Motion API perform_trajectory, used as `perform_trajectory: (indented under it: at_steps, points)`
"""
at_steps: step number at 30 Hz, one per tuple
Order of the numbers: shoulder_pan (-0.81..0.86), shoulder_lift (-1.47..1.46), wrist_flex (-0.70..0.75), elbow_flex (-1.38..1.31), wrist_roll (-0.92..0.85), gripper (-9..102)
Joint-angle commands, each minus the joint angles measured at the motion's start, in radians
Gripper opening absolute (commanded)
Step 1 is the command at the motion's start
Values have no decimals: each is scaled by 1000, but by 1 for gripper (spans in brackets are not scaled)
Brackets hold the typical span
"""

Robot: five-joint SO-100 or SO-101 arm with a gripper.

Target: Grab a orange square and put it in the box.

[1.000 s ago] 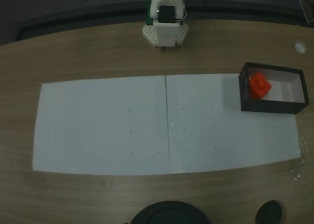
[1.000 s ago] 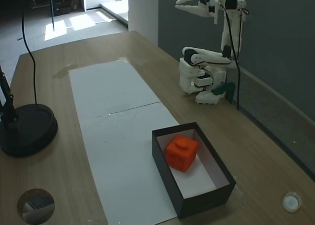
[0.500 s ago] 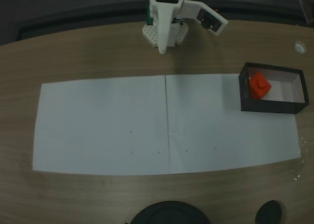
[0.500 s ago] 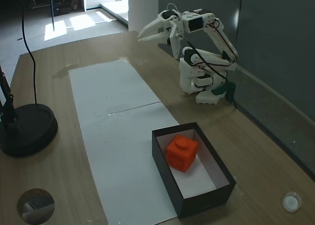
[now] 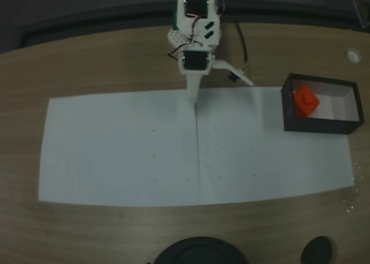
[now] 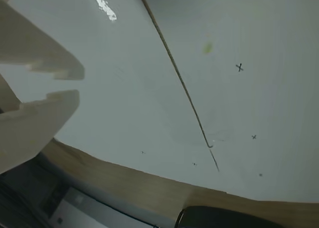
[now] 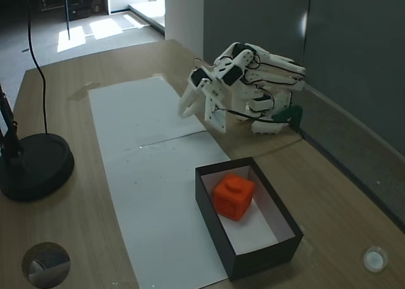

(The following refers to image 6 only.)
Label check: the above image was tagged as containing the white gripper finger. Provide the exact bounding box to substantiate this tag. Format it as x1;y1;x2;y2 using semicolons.
0;89;81;176
0;0;85;81

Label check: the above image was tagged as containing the dark grey device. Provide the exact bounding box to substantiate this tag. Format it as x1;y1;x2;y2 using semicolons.
0;148;180;228

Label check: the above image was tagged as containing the white paper sheet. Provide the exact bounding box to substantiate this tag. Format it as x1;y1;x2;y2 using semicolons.
137;0;319;204
0;0;226;194

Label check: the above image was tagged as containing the large black round object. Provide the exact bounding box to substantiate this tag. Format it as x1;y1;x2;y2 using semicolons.
175;205;286;228

